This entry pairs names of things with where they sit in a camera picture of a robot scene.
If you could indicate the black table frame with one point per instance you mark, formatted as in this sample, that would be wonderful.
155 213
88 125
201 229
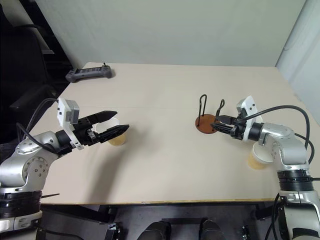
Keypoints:
75 212

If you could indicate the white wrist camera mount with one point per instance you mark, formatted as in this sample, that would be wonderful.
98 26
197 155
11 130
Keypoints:
63 112
250 105

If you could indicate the dark rounded shape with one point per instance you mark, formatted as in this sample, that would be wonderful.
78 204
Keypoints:
155 231
210 230

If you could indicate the black office chair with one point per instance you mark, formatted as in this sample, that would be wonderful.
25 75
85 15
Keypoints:
20 62

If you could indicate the thin black rod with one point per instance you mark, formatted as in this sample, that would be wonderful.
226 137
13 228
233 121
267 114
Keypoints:
51 194

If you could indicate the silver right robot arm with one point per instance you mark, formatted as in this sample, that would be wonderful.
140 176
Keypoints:
287 140

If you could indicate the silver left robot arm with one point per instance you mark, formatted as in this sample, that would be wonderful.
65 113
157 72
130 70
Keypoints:
25 162

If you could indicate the black metal bracket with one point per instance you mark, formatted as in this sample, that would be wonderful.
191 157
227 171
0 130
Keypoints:
245 232
111 231

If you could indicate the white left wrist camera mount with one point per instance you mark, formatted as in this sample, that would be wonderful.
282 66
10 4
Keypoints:
63 112

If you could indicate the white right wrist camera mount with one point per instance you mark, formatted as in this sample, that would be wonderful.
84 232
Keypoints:
250 105

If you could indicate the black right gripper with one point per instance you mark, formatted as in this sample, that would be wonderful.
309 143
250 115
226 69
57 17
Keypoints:
238 128

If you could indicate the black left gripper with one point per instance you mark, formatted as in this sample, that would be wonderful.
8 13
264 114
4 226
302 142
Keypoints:
83 132

